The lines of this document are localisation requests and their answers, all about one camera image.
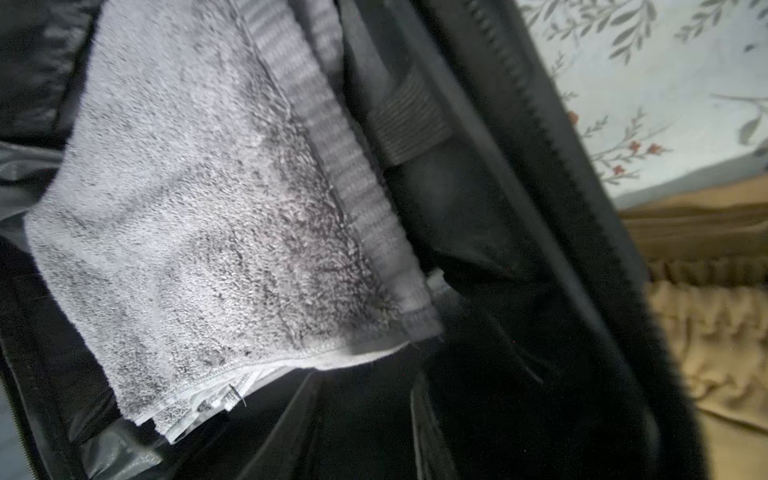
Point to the grey towel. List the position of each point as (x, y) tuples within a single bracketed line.
[(216, 222)]

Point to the tan shorts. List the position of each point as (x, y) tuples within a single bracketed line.
[(706, 252)]

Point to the floral table mat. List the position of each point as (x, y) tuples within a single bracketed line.
[(666, 96)]

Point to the white hard-shell suitcase black lining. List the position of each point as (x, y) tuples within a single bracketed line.
[(549, 363)]

